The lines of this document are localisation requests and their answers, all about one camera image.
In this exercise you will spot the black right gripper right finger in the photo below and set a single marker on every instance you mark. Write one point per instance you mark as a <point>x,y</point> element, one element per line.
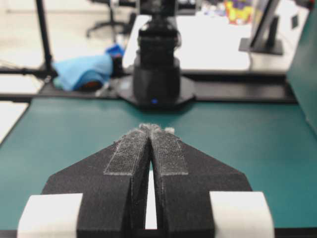
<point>198,196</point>

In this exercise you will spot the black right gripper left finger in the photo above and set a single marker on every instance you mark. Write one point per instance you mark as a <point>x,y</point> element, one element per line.
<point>101,196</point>

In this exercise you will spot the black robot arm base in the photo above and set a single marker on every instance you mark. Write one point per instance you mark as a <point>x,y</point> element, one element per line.
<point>156,81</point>

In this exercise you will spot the light blue cloth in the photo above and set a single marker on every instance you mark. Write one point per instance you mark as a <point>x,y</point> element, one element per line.
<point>74,73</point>

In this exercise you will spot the black office chair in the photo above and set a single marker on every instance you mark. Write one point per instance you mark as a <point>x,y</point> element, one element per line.
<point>112,23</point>

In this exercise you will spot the colourful bag in background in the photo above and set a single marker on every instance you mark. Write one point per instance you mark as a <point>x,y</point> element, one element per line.
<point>238,12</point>

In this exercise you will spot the black metal frame post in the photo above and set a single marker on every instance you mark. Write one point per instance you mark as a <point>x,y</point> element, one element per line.
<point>46,68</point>

